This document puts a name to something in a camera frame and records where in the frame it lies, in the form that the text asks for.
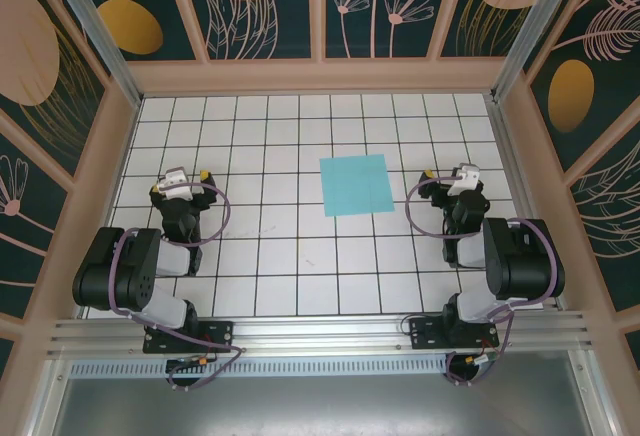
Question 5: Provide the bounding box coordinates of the light blue cloth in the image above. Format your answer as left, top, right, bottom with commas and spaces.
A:
318, 154, 396, 217

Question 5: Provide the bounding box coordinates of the grey metal sheet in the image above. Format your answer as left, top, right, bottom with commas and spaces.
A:
47, 375, 616, 436

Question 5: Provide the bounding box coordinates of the aluminium side track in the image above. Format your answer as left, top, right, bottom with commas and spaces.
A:
487, 98, 569, 313

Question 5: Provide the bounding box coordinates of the black circuit board with LED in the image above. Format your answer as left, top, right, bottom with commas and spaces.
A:
166, 354, 214, 371

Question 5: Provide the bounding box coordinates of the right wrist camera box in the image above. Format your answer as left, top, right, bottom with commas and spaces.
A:
446, 163, 482, 200

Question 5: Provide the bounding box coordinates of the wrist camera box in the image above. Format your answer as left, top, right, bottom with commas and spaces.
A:
156, 168, 194, 201
446, 163, 482, 200

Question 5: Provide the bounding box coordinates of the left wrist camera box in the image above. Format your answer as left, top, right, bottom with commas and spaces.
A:
156, 168, 194, 201

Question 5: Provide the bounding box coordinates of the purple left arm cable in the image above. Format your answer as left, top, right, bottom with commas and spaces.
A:
107, 183, 246, 393

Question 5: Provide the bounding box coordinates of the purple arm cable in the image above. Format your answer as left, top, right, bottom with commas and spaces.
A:
107, 183, 246, 393
404, 173, 561, 388

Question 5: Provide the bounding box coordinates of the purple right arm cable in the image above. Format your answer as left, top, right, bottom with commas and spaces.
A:
404, 173, 561, 388

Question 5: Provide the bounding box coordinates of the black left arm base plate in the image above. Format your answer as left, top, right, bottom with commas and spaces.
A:
142, 319, 236, 355

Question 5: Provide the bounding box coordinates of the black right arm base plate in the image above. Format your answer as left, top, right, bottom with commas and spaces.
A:
408, 316, 501, 350

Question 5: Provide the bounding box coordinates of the aluminium frame post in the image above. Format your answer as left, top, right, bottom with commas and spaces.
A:
489, 0, 589, 103
39, 0, 144, 110

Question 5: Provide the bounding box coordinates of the long aluminium mounting rail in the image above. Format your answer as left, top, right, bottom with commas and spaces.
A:
47, 310, 596, 357

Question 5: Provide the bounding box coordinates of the slotted grey cable duct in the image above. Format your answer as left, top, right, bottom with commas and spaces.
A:
69, 353, 451, 378

